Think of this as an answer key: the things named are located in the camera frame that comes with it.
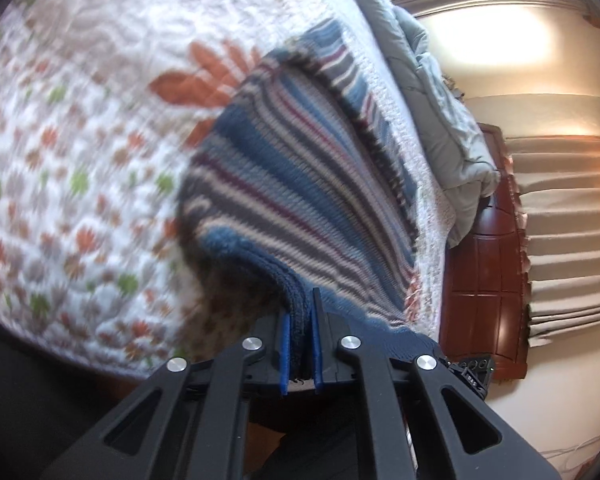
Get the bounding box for cables on floor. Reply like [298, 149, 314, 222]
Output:
[542, 429, 600, 474]

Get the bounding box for floral quilted bedspread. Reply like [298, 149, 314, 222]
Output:
[0, 0, 453, 378]

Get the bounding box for dark wooden bed footboard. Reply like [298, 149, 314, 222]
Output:
[439, 124, 531, 380]

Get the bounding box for beige pleated curtain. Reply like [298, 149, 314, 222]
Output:
[506, 136, 600, 347]

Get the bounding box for grey rumpled comforter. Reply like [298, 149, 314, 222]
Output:
[356, 0, 500, 247]

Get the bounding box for striped knitted sweater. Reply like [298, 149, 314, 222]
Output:
[178, 18, 438, 379]

